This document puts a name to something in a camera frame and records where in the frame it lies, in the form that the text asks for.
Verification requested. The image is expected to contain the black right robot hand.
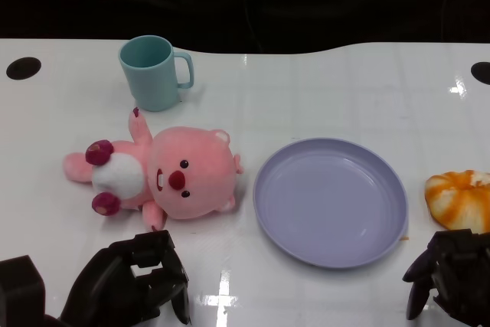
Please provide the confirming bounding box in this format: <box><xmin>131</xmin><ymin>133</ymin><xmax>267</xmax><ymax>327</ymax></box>
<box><xmin>401</xmin><ymin>228</ymin><xmax>490</xmax><ymax>327</ymax></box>

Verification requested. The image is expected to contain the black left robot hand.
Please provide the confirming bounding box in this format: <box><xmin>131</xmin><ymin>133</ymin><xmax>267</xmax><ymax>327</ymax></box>
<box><xmin>59</xmin><ymin>229</ymin><xmax>192</xmax><ymax>327</ymax></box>

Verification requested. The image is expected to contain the pink plush beaver doll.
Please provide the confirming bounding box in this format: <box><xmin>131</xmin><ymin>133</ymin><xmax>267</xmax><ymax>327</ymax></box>
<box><xmin>63</xmin><ymin>106</ymin><xmax>246</xmax><ymax>232</ymax></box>

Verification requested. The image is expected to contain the purple plastic plate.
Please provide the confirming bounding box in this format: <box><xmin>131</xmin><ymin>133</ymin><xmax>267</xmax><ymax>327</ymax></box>
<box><xmin>252</xmin><ymin>137</ymin><xmax>410</xmax><ymax>270</ymax></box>

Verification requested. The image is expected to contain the orange white bread bun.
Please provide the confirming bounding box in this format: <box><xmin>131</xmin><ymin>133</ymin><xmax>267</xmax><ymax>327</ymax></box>
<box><xmin>424</xmin><ymin>169</ymin><xmax>490</xmax><ymax>233</ymax></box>

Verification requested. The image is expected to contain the black table grommet hole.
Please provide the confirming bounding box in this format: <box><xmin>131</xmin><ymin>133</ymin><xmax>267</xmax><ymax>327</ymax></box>
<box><xmin>5</xmin><ymin>57</ymin><xmax>42</xmax><ymax>81</ymax></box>
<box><xmin>470</xmin><ymin>60</ymin><xmax>490</xmax><ymax>86</ymax></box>

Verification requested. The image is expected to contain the teal plastic mug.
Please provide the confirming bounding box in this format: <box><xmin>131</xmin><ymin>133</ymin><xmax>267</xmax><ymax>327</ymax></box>
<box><xmin>117</xmin><ymin>34</ymin><xmax>195</xmax><ymax>113</ymax></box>

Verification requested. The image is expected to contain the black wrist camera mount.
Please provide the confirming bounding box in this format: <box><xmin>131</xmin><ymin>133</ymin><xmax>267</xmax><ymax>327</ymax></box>
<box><xmin>0</xmin><ymin>254</ymin><xmax>47</xmax><ymax>321</ymax></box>

